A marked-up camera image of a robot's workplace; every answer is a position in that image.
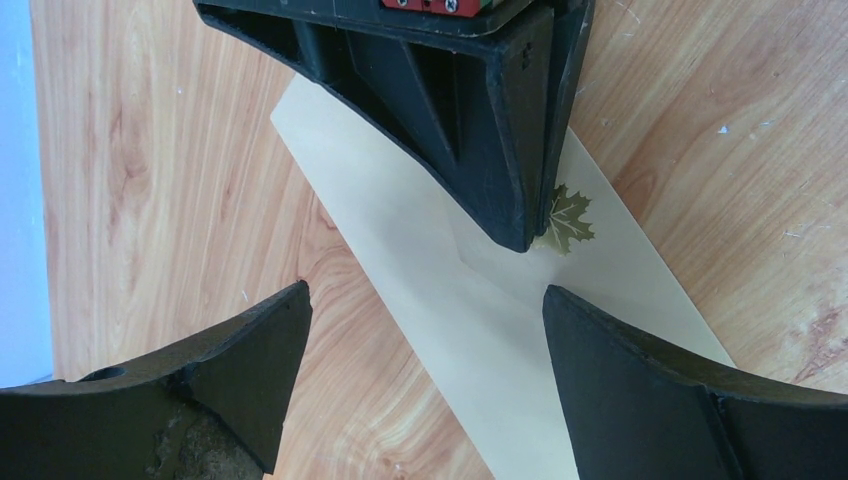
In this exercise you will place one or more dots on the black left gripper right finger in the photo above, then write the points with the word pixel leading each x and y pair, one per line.
pixel 639 407

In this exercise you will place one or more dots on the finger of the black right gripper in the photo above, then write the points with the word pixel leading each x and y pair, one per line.
pixel 465 97
pixel 571 30

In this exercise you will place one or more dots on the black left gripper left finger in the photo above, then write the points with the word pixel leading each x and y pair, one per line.
pixel 209 406

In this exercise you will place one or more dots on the tan paper envelope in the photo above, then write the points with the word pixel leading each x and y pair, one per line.
pixel 470 308

